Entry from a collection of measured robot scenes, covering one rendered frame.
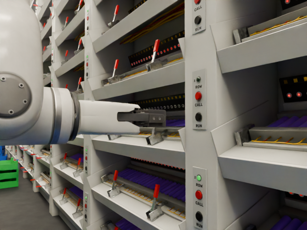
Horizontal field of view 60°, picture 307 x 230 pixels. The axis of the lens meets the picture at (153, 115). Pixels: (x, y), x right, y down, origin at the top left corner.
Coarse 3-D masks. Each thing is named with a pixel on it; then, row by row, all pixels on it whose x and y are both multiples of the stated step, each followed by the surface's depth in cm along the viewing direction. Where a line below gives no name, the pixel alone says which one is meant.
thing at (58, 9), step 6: (60, 0) 173; (66, 0) 152; (72, 0) 162; (78, 0) 165; (54, 6) 171; (60, 6) 162; (66, 6) 169; (72, 6) 172; (78, 6) 176; (60, 12) 166
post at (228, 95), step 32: (224, 0) 53; (256, 0) 58; (192, 64) 57; (224, 96) 52; (256, 96) 57; (192, 128) 56; (192, 160) 56; (192, 192) 56; (224, 192) 51; (256, 192) 56; (192, 224) 56; (224, 224) 51
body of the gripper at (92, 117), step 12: (72, 96) 39; (84, 108) 38; (96, 108) 38; (108, 108) 39; (120, 108) 40; (132, 108) 41; (84, 120) 37; (96, 120) 38; (108, 120) 39; (72, 132) 39; (84, 132) 38; (96, 132) 38; (108, 132) 39; (120, 132) 40; (132, 132) 41
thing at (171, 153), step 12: (180, 132) 58; (96, 144) 106; (108, 144) 95; (120, 144) 86; (132, 144) 79; (144, 144) 75; (156, 144) 71; (168, 144) 68; (180, 144) 64; (132, 156) 81; (144, 156) 75; (156, 156) 69; (168, 156) 64; (180, 156) 60
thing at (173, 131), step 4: (140, 128) 88; (144, 128) 85; (148, 128) 83; (152, 128) 81; (156, 128) 79; (160, 128) 78; (164, 128) 76; (168, 128) 74; (172, 128) 73; (176, 128) 71; (180, 128) 70; (140, 132) 89; (144, 132) 84; (148, 132) 83; (168, 132) 75; (172, 132) 73; (176, 132) 72; (172, 136) 71; (176, 136) 69
